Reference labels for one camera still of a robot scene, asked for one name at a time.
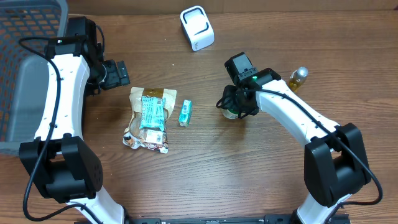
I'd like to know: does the green lid white jar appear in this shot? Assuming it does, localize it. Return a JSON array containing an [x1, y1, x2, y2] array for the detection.
[[221, 109, 239, 119]]

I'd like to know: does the brown snack packet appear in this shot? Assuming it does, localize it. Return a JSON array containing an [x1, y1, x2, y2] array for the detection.
[[124, 87, 177, 136]]

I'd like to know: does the yellow oil bottle silver cap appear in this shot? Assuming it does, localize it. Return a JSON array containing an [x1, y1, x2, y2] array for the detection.
[[288, 67, 308, 92]]

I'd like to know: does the teal snack packet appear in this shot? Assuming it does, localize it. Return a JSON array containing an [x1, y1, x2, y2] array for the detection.
[[140, 96, 165, 131]]

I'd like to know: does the green white Kleenex tissue pack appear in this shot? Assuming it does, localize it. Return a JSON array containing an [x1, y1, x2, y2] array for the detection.
[[178, 100, 192, 127]]

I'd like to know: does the white labelled snack packet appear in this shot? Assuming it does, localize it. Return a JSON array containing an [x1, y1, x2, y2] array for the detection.
[[123, 129, 169, 154]]

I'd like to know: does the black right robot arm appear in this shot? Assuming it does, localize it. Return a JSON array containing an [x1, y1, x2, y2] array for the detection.
[[216, 52, 371, 223]]

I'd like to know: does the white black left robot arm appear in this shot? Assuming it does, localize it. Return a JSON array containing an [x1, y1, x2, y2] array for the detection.
[[19, 17, 131, 223]]

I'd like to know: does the white barcode scanner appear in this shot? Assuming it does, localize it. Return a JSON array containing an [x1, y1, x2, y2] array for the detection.
[[180, 6, 215, 52]]

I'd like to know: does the brown cardboard back panel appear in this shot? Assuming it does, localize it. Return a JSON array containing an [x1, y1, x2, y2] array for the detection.
[[67, 0, 397, 16]]

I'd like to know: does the grey plastic mesh basket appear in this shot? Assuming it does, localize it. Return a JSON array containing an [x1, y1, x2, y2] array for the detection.
[[1, 0, 68, 156]]

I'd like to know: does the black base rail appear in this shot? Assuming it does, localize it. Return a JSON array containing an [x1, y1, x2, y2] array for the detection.
[[127, 213, 352, 224]]

